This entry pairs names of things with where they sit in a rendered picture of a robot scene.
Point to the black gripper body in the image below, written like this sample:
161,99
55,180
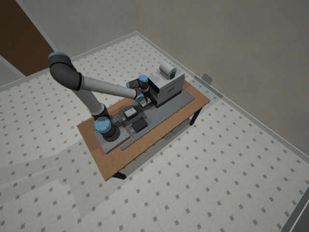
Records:
147,94

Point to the grey cylinder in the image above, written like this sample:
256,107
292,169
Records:
167,68

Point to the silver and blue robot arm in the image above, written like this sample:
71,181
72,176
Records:
63,71

